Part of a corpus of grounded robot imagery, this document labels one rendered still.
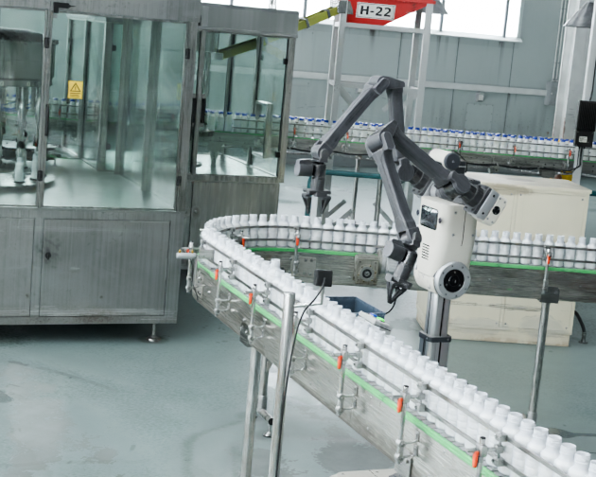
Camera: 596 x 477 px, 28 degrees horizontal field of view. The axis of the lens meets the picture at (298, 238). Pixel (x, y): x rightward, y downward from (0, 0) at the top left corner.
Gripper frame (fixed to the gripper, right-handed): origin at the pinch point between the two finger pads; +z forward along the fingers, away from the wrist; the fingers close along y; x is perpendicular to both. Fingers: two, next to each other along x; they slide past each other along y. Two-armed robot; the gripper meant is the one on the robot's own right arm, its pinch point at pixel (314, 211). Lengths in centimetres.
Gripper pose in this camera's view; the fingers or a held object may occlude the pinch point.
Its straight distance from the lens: 485.9
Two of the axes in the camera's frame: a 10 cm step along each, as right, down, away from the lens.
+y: -9.2, -0.3, -3.9
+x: 3.7, 1.9, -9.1
